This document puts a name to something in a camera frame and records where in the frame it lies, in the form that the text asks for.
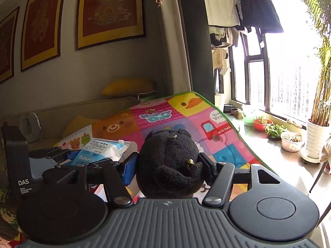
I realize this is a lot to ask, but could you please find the red gold framed picture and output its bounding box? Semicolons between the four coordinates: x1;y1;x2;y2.
76;0;145;50

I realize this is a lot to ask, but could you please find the yellow cushion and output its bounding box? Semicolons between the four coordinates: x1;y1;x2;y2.
101;78;154;98

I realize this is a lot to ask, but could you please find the hanging dark garment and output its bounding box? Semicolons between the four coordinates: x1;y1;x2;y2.
240;0;283;34

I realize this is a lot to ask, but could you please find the white plant pot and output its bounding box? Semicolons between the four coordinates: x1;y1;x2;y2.
305;121;330;159

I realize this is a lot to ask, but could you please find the blue wet wipes pack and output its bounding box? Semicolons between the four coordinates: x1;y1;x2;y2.
70;138;130;166

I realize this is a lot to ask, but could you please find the colourful cartoon play mat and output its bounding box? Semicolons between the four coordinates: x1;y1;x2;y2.
53;91;275;202

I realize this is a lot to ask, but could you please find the black plush cat toy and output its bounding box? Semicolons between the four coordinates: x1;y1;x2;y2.
136;128;204;198

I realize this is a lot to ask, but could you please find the grey neck pillow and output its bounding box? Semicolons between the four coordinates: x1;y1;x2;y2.
19;112;43;143

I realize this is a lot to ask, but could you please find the beige sofa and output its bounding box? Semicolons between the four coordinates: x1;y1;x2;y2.
0;96;166;187

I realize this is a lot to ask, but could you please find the green potted palm plant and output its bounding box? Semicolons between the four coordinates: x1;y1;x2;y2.
301;0;330;126

